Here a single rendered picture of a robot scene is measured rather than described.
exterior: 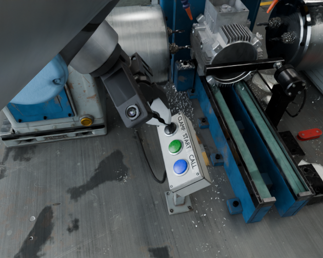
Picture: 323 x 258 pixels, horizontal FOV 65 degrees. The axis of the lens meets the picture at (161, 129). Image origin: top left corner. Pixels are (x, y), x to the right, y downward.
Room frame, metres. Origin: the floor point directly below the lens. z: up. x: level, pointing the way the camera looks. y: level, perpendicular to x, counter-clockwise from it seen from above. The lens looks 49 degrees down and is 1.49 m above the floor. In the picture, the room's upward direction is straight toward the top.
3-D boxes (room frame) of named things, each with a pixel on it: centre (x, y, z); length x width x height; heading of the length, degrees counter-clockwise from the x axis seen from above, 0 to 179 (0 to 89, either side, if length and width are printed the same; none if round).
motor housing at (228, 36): (0.78, -0.21, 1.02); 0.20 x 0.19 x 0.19; 10
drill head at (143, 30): (0.72, 0.14, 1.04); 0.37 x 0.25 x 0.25; 100
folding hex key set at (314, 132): (0.57, -0.51, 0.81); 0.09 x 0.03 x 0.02; 104
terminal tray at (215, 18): (0.82, -0.21, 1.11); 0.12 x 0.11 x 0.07; 10
